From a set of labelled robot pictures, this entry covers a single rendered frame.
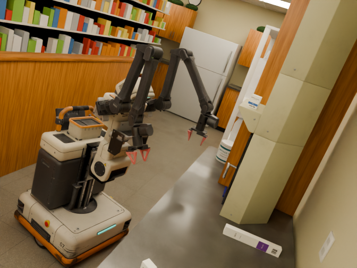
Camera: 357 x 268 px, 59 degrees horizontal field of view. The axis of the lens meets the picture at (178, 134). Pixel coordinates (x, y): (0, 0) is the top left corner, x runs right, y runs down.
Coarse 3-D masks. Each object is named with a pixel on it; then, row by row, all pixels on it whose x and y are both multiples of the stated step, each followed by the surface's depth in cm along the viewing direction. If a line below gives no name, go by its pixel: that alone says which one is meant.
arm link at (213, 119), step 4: (204, 108) 197; (200, 112) 199; (204, 112) 197; (208, 112) 203; (212, 116) 197; (208, 120) 198; (212, 120) 197; (216, 120) 196; (208, 124) 199; (212, 124) 196; (216, 124) 198
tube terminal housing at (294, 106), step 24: (288, 96) 140; (312, 96) 143; (264, 120) 145; (288, 120) 143; (312, 120) 150; (264, 144) 148; (288, 144) 150; (240, 168) 154; (264, 168) 150; (288, 168) 158; (240, 192) 157; (264, 192) 158; (240, 216) 159; (264, 216) 167
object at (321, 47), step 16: (320, 0) 128; (336, 0) 126; (352, 0) 128; (304, 16) 131; (320, 16) 129; (336, 16) 129; (352, 16) 132; (304, 32) 132; (320, 32) 131; (336, 32) 132; (352, 32) 136; (304, 48) 134; (320, 48) 133; (336, 48) 136; (288, 64) 137; (304, 64) 135; (320, 64) 136; (336, 64) 141; (304, 80) 137; (320, 80) 141
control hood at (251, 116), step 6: (246, 102) 164; (240, 108) 148; (246, 108) 147; (252, 108) 151; (258, 108) 157; (246, 114) 147; (252, 114) 147; (258, 114) 146; (246, 120) 148; (252, 120) 147; (258, 120) 146; (246, 126) 149; (252, 126) 148; (252, 132) 149
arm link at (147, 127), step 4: (132, 116) 173; (132, 120) 173; (132, 124) 173; (136, 124) 174; (140, 124) 173; (144, 124) 171; (148, 124) 171; (140, 128) 173; (144, 128) 171; (148, 128) 171; (152, 128) 174; (140, 132) 172; (144, 132) 171; (148, 132) 171; (152, 132) 174
